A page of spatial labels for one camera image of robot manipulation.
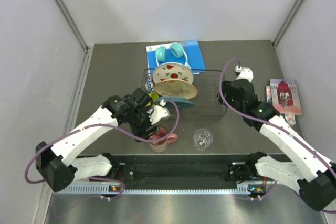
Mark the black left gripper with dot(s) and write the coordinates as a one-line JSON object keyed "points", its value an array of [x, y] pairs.
{"points": [[141, 132]]}

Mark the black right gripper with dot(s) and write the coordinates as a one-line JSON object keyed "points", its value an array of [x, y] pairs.
{"points": [[227, 89]]}

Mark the lime green bowl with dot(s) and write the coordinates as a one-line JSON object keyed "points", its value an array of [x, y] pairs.
{"points": [[154, 96]]}

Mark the patterned blue red bowl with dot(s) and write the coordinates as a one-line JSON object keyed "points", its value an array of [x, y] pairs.
{"points": [[149, 84]]}

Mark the pink glass mug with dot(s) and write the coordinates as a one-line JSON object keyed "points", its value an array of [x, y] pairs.
{"points": [[161, 140]]}

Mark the orange floral plate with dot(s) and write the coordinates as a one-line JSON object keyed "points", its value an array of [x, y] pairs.
{"points": [[176, 88]]}

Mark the teal scalloped plate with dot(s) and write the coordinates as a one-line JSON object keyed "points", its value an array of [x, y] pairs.
{"points": [[180, 102]]}

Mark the black wire dish rack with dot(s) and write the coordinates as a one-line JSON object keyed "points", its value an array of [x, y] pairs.
{"points": [[206, 102]]}

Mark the white watermelon pattern plate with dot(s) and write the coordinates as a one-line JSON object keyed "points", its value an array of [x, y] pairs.
{"points": [[172, 70]]}

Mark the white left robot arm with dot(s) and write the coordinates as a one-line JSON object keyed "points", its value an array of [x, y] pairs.
{"points": [[60, 164]]}

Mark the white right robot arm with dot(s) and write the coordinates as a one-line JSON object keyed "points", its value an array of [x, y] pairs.
{"points": [[310, 175]]}

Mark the illustrated red castle book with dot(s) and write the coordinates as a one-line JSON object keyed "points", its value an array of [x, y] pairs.
{"points": [[285, 97]]}

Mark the clear drinking glass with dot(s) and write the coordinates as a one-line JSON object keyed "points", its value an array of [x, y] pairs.
{"points": [[203, 139]]}

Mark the blue folder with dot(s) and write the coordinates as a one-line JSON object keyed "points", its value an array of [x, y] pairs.
{"points": [[192, 49]]}

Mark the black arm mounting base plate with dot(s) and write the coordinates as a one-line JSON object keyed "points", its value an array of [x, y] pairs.
{"points": [[131, 168]]}

